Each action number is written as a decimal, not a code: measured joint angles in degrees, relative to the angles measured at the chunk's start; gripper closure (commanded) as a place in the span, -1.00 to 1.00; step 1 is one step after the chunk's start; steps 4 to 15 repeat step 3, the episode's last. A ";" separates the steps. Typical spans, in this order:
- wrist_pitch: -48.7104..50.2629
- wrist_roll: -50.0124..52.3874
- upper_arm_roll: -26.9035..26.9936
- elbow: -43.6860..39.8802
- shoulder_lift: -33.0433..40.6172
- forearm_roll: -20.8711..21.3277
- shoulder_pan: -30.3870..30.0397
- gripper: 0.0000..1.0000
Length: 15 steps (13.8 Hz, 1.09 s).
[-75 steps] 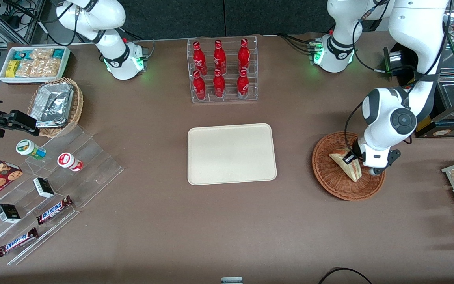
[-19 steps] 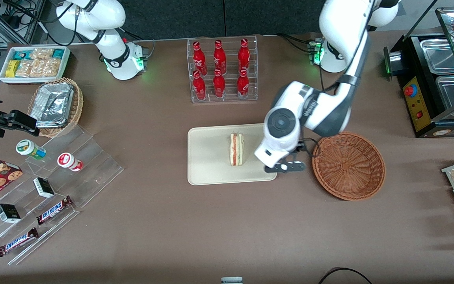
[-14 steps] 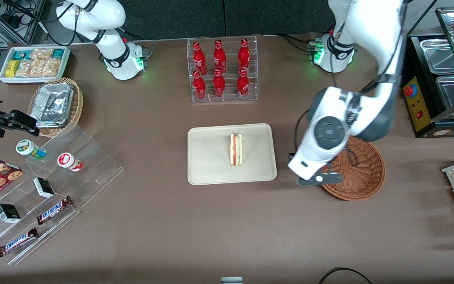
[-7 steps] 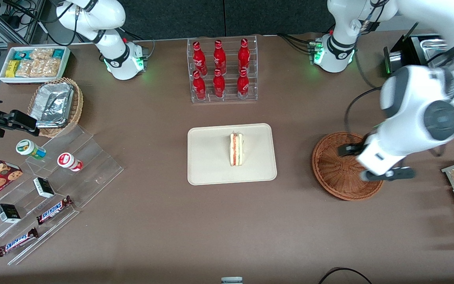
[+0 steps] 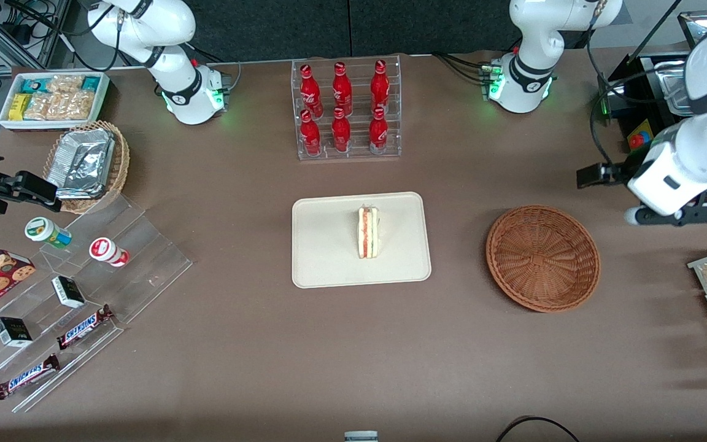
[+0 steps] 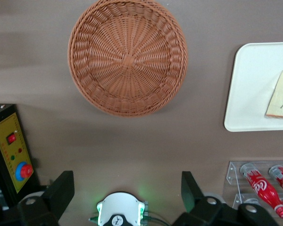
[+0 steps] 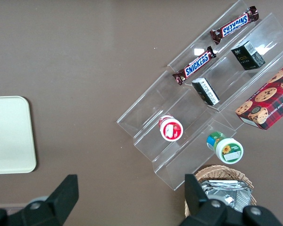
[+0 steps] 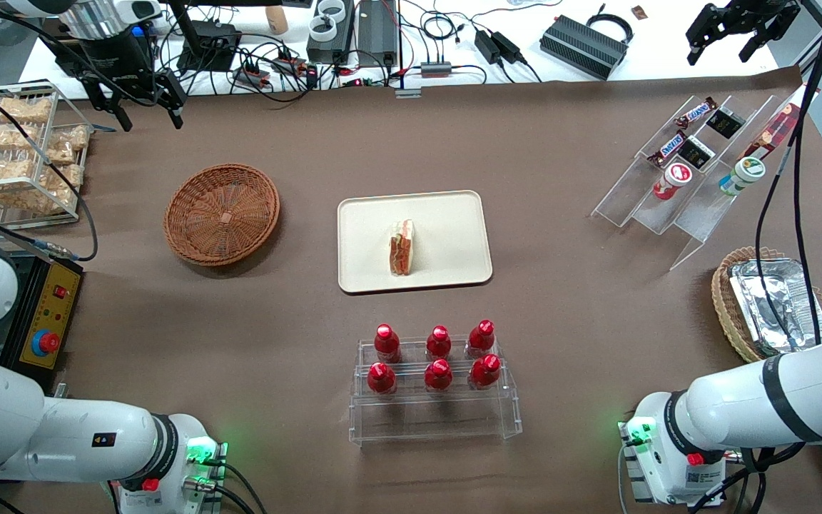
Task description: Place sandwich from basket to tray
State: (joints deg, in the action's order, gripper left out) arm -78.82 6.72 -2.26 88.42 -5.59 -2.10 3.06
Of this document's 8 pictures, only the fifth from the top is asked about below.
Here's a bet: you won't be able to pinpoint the triangular sandwich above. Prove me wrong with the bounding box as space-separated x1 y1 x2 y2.
357 206 381 260

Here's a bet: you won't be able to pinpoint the round brown wicker basket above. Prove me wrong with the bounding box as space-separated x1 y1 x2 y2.
485 204 601 314

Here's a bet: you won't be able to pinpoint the oval tan wicker basket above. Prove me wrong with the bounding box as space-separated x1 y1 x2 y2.
42 120 131 214

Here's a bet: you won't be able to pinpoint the cream plastic tray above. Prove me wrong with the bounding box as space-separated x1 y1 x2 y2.
292 192 432 289

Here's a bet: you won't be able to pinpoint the green lid white cup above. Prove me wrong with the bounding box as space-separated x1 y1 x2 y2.
25 217 73 249

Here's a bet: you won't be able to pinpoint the black food warmer machine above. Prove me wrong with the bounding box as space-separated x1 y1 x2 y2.
597 9 707 215

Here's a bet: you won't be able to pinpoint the small black white box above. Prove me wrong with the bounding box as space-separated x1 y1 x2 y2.
52 276 86 309
0 317 33 348

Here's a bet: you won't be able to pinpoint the silver foil packet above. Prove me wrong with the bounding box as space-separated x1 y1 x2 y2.
47 128 115 200

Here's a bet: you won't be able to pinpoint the white plastic snack bin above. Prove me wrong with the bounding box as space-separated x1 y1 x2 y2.
0 71 110 131

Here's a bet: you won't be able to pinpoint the steel warmer pan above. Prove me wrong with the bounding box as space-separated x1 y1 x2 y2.
659 60 693 115

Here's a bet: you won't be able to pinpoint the clear cracker packet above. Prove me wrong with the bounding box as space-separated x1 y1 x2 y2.
56 91 95 120
24 92 60 120
47 75 84 94

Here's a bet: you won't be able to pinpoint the red lid white cup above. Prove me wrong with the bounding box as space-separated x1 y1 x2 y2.
89 237 130 268

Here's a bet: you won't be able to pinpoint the brown Snickers bar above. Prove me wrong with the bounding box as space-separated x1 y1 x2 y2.
56 304 115 351
0 354 61 400

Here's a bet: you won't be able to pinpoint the clear acrylic step display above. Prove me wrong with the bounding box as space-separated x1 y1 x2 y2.
0 193 193 413

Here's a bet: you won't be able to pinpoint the thin black rod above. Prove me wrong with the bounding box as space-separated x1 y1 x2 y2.
627 0 684 67

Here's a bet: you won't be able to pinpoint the red cola bottle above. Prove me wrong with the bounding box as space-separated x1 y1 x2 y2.
369 107 389 155
371 60 390 114
300 109 322 157
300 64 323 118
333 62 353 116
331 108 352 153

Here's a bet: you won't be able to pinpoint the clear acrylic bottle rack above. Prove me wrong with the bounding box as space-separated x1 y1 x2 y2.
291 55 402 161

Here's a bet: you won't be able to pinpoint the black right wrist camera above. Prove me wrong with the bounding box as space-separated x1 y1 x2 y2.
0 142 63 215

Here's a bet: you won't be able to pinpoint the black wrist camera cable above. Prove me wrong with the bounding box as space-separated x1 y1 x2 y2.
587 25 698 166

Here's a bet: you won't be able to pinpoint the black background cable bundle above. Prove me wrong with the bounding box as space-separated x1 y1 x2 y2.
7 0 121 71

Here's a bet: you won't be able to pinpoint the black looped table cable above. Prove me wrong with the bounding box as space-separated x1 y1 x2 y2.
495 416 581 442

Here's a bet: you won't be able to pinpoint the black left base cables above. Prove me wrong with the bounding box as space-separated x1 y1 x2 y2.
432 52 490 85

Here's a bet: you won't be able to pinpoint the black right base cable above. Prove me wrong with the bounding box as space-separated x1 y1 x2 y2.
189 43 242 93

